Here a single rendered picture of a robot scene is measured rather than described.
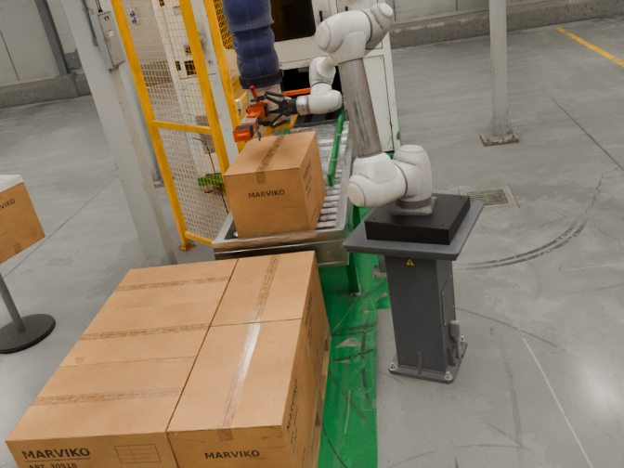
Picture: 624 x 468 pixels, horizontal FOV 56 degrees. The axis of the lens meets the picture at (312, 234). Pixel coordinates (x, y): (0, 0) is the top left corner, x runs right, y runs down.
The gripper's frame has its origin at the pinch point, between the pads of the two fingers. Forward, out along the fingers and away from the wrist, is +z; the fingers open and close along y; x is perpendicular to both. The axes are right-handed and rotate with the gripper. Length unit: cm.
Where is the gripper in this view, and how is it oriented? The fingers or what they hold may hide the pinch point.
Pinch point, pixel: (256, 111)
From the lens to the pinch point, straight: 293.4
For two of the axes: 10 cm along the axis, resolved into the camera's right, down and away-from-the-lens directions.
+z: -9.8, 1.1, 1.4
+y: 1.6, 8.9, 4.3
